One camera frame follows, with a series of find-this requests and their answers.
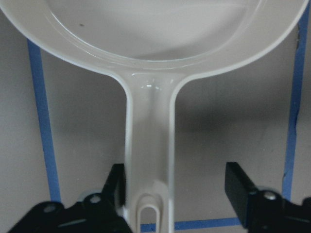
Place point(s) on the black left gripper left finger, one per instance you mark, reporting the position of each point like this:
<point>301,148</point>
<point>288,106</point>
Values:
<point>96,213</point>

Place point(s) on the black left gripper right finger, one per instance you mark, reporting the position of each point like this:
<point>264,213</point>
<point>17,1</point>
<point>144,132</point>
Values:
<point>262,210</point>

